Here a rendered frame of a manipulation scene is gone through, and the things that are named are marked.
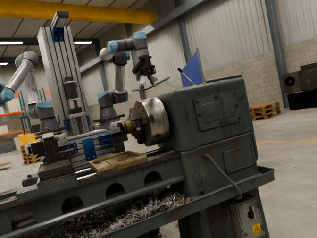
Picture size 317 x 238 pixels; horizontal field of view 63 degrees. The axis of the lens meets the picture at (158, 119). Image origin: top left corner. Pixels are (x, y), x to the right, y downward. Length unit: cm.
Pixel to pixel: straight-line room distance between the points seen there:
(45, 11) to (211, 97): 1171
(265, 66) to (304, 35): 186
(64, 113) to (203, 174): 131
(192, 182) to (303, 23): 1049
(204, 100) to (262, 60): 1072
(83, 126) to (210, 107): 115
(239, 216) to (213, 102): 75
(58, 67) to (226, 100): 145
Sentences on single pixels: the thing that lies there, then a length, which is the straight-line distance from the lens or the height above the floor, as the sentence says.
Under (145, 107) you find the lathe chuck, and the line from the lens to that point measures 161.
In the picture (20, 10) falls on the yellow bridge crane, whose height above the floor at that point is 608.
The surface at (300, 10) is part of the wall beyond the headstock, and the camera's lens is 1186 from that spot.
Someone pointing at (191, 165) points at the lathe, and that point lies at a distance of 166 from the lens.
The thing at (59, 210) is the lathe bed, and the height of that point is 74.
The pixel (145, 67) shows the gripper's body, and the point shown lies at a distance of 163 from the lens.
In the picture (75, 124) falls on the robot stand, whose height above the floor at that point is 116.
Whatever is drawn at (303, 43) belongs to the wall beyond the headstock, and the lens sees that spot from 1168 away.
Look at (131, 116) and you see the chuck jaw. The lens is 173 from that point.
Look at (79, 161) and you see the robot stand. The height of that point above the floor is 86.
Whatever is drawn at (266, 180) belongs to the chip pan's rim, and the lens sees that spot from 191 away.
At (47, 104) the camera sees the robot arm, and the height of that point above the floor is 136.
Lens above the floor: 118
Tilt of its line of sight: 3 degrees down
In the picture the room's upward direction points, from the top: 12 degrees counter-clockwise
